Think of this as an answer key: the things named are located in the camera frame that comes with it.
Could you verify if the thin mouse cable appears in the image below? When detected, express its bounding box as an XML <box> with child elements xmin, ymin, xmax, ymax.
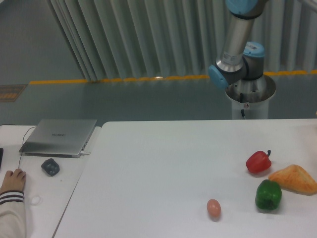
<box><xmin>18</xmin><ymin>125</ymin><xmax>37</xmax><ymax>170</ymax></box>

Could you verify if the small white cap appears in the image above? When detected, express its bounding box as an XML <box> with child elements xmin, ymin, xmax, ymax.
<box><xmin>31</xmin><ymin>196</ymin><xmax>42</xmax><ymax>206</ymax></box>

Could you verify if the green bell pepper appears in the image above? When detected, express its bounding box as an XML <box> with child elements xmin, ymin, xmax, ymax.
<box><xmin>255</xmin><ymin>179</ymin><xmax>282</xmax><ymax>211</ymax></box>

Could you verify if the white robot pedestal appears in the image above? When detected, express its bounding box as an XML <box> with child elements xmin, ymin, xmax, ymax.
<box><xmin>225</xmin><ymin>75</ymin><xmax>276</xmax><ymax>119</ymax></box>

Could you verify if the red bell pepper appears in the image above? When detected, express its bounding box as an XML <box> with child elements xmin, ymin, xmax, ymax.
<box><xmin>246</xmin><ymin>150</ymin><xmax>272</xmax><ymax>174</ymax></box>

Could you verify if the black keyboard edge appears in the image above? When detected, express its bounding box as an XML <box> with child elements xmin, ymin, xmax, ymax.
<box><xmin>0</xmin><ymin>148</ymin><xmax>4</xmax><ymax>169</ymax></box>

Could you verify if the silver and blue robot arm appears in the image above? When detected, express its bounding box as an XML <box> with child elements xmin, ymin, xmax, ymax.
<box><xmin>209</xmin><ymin>0</ymin><xmax>317</xmax><ymax>89</ymax></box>

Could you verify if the person's hand on mouse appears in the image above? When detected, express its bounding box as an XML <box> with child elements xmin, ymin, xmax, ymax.
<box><xmin>0</xmin><ymin>169</ymin><xmax>26</xmax><ymax>193</ymax></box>

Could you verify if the orange triangular bread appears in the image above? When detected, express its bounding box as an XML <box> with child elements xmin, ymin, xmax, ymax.
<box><xmin>268</xmin><ymin>165</ymin><xmax>317</xmax><ymax>194</ymax></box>

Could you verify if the brown floor sign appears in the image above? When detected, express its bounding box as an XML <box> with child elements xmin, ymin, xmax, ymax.
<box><xmin>0</xmin><ymin>84</ymin><xmax>27</xmax><ymax>102</ymax></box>

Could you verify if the black pedestal cable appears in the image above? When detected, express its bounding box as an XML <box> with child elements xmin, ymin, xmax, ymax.
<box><xmin>239</xmin><ymin>93</ymin><xmax>246</xmax><ymax>120</ymax></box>

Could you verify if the cream striped sleeve forearm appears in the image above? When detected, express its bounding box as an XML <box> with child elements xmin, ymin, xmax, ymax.
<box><xmin>0</xmin><ymin>190</ymin><xmax>26</xmax><ymax>238</ymax></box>

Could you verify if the silver closed laptop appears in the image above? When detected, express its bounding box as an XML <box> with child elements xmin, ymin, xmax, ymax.
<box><xmin>19</xmin><ymin>119</ymin><xmax>97</xmax><ymax>158</ymax></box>

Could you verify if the black earbuds case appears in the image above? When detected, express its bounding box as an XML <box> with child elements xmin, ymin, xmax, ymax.
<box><xmin>41</xmin><ymin>158</ymin><xmax>60</xmax><ymax>177</ymax></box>

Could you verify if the brown egg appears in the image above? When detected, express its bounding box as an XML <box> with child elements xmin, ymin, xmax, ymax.
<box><xmin>207</xmin><ymin>199</ymin><xmax>221</xmax><ymax>218</ymax></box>

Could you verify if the white laptop plug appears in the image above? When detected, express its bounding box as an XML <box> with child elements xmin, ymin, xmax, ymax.
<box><xmin>80</xmin><ymin>151</ymin><xmax>90</xmax><ymax>156</ymax></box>

